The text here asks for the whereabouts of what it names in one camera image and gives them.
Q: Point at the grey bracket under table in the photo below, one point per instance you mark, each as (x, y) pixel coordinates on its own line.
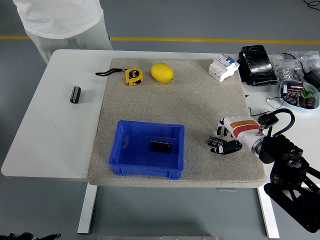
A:
(227, 189)

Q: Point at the white table leg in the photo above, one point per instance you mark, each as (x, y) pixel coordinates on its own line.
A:
(271, 225)
(86, 212)

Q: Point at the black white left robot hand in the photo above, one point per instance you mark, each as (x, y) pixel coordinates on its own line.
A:
(50, 236)

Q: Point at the green plastic pieces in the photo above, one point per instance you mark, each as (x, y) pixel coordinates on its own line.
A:
(306, 93)

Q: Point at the person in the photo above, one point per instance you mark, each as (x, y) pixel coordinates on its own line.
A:
(57, 17)

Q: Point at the small black adapter block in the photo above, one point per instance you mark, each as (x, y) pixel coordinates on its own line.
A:
(267, 121)

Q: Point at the clear plastic bag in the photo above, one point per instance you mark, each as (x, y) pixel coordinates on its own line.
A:
(308, 56)

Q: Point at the grey-brown mat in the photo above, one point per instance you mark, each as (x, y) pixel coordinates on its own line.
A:
(117, 100)

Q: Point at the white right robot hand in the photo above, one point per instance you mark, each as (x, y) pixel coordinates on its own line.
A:
(243, 127)

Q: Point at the black wrapped pack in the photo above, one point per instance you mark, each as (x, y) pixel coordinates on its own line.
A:
(257, 65)

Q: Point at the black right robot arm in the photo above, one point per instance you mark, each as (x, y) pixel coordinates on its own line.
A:
(282, 150)

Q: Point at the blue plastic box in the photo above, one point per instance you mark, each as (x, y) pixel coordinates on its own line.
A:
(147, 172)

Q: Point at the black power adapter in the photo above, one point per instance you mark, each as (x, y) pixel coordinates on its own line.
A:
(313, 78)

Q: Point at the yellow lemon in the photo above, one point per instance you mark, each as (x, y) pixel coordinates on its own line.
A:
(162, 72)

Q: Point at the light blue bowl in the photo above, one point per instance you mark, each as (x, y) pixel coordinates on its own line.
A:
(292, 106)

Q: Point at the white circuit breaker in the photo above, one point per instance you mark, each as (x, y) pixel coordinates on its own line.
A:
(222, 68)

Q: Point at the clear bag of metal screws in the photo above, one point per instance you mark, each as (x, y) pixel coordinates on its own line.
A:
(286, 67)

